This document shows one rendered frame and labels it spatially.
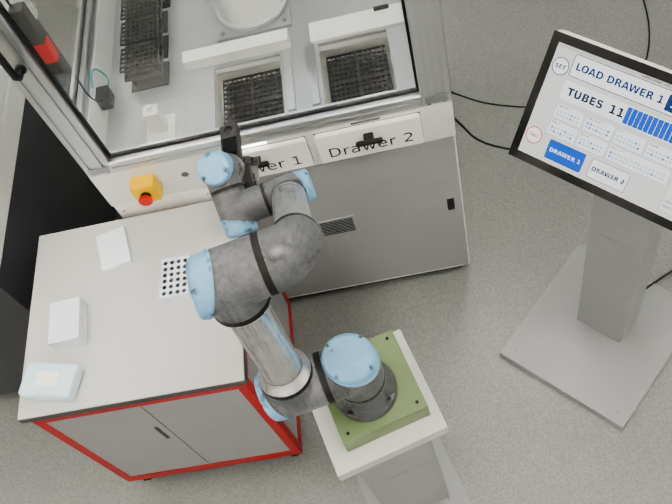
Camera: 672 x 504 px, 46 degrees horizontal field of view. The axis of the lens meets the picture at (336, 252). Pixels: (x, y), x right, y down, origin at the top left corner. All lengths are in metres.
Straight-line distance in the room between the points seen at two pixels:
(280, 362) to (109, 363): 0.74
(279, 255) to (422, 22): 0.81
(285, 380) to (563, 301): 1.42
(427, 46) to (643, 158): 0.57
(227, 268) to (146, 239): 1.03
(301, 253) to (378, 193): 1.08
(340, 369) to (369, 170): 0.82
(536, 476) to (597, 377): 0.38
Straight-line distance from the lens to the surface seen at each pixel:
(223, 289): 1.34
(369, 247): 2.66
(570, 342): 2.76
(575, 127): 1.92
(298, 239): 1.35
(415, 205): 2.49
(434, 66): 2.04
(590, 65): 1.90
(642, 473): 2.67
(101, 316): 2.28
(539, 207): 3.06
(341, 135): 2.15
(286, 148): 2.17
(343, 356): 1.67
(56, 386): 2.20
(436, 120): 2.19
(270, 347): 1.52
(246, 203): 1.73
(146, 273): 2.29
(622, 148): 1.89
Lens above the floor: 2.55
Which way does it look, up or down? 57 degrees down
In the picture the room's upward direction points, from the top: 22 degrees counter-clockwise
